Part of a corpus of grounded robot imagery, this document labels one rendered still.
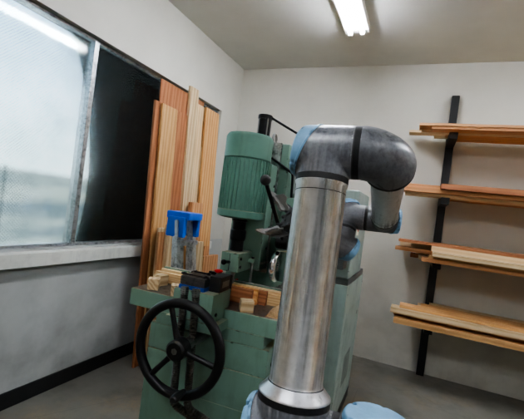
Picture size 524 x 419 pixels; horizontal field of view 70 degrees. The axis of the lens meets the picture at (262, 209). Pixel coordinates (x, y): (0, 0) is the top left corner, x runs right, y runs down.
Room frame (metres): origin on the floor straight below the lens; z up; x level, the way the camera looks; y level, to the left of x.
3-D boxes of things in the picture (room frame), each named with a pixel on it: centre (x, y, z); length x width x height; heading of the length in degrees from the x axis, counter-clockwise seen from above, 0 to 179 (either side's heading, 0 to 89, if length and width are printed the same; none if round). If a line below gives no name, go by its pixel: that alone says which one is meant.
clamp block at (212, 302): (1.21, 0.16, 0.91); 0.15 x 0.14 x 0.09; 71
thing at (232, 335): (1.33, 0.10, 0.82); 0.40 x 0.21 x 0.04; 71
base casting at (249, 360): (1.51, 0.04, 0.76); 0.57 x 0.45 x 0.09; 161
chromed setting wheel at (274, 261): (1.47, -0.08, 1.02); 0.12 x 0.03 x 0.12; 161
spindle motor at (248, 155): (1.39, 0.08, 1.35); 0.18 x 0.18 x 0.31
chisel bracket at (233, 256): (1.41, 0.07, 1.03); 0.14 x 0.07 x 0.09; 161
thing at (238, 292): (1.33, 0.08, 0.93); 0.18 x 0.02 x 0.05; 71
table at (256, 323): (1.29, 0.13, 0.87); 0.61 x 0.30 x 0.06; 71
